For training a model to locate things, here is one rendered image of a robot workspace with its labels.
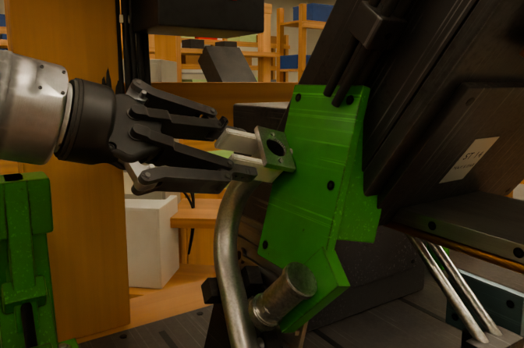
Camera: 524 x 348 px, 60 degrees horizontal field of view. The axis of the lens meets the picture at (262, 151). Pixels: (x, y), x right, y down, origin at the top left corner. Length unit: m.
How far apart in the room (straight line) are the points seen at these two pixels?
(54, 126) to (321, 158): 0.26
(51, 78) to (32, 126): 0.04
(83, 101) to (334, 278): 0.28
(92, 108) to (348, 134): 0.24
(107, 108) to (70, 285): 0.41
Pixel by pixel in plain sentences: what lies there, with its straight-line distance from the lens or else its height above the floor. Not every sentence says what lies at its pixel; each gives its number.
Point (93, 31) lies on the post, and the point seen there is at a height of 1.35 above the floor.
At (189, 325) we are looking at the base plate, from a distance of 0.77.
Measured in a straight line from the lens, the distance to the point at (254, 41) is 9.03.
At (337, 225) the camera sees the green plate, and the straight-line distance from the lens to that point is 0.47.
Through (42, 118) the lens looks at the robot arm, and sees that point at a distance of 0.40.
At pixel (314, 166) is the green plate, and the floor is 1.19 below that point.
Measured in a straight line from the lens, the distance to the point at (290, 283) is 0.45.
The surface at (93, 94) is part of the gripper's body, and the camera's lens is 0.42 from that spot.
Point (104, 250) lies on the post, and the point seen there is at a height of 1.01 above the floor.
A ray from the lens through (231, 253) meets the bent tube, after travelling 0.57.
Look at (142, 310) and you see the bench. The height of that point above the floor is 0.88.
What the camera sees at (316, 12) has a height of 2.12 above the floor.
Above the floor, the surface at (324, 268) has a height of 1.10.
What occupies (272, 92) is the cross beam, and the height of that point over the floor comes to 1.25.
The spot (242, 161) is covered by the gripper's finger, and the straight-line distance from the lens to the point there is 0.48.
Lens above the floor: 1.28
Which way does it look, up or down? 9 degrees down
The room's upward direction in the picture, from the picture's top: straight up
